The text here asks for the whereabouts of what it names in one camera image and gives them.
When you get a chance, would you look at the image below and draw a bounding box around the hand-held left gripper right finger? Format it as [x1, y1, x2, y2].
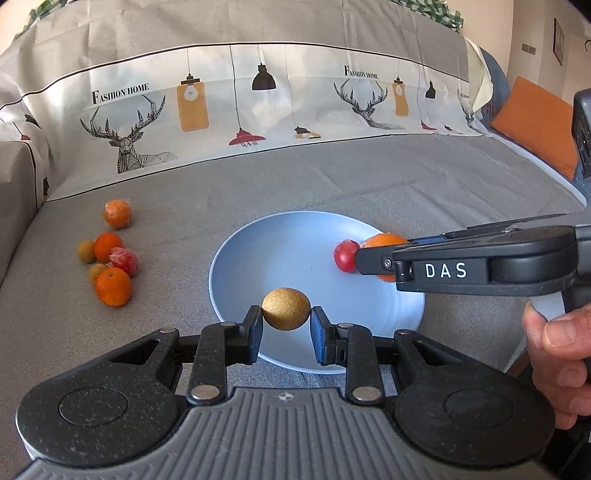
[310, 305, 465, 406]

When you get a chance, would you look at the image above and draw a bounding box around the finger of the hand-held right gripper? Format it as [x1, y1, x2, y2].
[355, 244, 413, 278]
[406, 213, 576, 246]

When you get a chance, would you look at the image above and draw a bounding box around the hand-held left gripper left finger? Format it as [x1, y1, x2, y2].
[105, 304, 265, 406]

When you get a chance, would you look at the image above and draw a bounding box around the plastic orange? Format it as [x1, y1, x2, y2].
[361, 233, 410, 283]
[102, 198, 133, 230]

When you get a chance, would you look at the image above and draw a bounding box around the red tomato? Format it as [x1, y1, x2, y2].
[334, 239, 362, 273]
[109, 247, 140, 277]

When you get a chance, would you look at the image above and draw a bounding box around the light blue plate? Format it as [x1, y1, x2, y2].
[209, 211, 426, 374]

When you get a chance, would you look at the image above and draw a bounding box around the bare orange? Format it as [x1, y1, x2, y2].
[93, 232, 124, 264]
[95, 267, 133, 308]

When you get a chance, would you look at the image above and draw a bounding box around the person's right hand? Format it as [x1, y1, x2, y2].
[522, 302, 591, 431]

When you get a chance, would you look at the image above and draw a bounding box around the grey deer printed sheet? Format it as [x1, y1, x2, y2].
[0, 0, 585, 472]

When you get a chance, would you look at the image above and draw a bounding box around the orange cushion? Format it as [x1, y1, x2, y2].
[489, 76, 579, 175]

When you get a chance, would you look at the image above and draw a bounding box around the cream cloth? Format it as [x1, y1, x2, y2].
[463, 37, 496, 112]

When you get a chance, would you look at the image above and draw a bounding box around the framed wall picture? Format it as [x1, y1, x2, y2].
[553, 18, 566, 66]

